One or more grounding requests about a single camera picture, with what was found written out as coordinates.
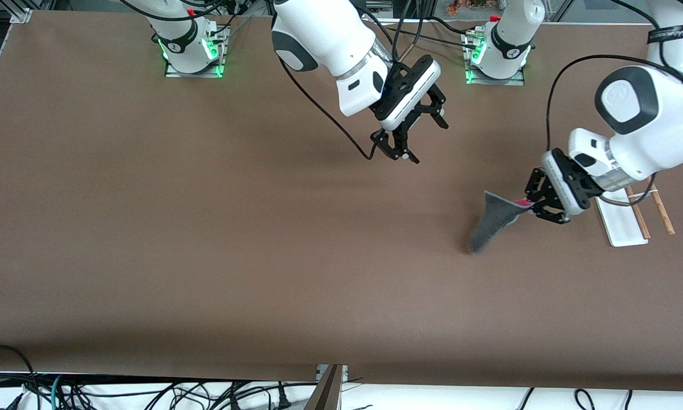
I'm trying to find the pink and grey towel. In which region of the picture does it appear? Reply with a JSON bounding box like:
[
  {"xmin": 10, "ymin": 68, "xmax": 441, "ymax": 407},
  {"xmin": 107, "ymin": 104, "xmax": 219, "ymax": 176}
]
[{"xmin": 468, "ymin": 191, "xmax": 538, "ymax": 255}]

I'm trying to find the white rack with wooden bars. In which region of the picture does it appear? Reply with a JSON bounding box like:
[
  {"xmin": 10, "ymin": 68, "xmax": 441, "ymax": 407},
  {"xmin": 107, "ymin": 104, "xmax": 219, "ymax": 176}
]
[{"xmin": 595, "ymin": 185, "xmax": 676, "ymax": 248}]

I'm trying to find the orange object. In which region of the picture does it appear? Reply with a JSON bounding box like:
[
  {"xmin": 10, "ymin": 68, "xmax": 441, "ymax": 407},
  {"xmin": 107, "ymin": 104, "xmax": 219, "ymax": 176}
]
[{"xmin": 448, "ymin": 0, "xmax": 490, "ymax": 15}]

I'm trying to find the brown angled beam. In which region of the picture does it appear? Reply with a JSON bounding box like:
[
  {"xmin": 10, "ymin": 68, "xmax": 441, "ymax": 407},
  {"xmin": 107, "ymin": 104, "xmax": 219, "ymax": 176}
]
[{"xmin": 304, "ymin": 364, "xmax": 345, "ymax": 410}]

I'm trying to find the black right camera cable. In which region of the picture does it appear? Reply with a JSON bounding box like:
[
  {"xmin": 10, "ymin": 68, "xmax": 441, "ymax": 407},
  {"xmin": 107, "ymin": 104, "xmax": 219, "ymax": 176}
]
[{"xmin": 392, "ymin": 0, "xmax": 428, "ymax": 63}]

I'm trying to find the black left arm base cable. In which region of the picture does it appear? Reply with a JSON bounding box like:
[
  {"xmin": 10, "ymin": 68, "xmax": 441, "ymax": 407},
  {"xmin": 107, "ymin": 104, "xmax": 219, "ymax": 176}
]
[{"xmin": 384, "ymin": 26, "xmax": 481, "ymax": 49}]

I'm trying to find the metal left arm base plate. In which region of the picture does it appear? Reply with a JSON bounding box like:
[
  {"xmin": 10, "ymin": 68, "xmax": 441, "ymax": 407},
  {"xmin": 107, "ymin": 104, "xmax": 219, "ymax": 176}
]
[{"xmin": 464, "ymin": 28, "xmax": 527, "ymax": 86}]

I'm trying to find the black velcro strap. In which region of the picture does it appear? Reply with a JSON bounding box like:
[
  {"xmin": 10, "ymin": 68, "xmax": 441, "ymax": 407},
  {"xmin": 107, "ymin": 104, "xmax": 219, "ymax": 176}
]
[{"xmin": 648, "ymin": 25, "xmax": 683, "ymax": 44}]

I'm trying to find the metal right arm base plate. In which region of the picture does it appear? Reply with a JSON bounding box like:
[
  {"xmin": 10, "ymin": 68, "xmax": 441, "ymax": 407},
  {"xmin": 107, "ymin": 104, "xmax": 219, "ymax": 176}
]
[{"xmin": 165, "ymin": 23, "xmax": 229, "ymax": 79}]

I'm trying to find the small metal bracket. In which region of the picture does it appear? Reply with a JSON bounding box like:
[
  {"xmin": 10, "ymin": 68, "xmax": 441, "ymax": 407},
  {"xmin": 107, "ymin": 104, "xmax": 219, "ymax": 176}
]
[{"xmin": 316, "ymin": 364, "xmax": 349, "ymax": 381}]

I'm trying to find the black looping floor cable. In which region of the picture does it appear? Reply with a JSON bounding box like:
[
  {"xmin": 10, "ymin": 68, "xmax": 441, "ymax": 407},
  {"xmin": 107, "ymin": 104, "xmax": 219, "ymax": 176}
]
[{"xmin": 0, "ymin": 344, "xmax": 37, "ymax": 410}]

